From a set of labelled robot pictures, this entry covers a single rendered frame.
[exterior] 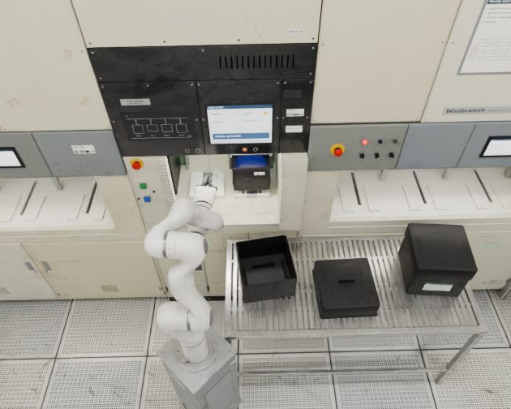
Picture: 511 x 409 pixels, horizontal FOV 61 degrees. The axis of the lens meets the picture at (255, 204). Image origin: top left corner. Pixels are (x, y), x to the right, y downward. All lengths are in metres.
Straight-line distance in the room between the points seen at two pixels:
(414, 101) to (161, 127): 1.11
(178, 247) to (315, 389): 1.66
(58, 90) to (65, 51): 0.19
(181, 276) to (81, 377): 1.65
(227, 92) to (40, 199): 1.50
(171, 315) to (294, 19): 1.23
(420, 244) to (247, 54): 1.26
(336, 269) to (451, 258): 0.56
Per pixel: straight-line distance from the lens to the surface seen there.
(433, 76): 1.98
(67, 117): 2.08
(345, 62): 1.84
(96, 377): 3.13
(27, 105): 2.10
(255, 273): 2.38
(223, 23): 1.71
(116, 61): 1.85
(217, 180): 2.65
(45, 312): 3.48
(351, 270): 2.33
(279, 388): 2.93
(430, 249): 2.32
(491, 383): 3.27
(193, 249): 1.55
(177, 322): 1.83
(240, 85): 1.83
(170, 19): 1.72
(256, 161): 2.50
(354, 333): 2.27
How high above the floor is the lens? 2.78
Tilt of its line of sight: 49 degrees down
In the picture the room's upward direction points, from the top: 1 degrees counter-clockwise
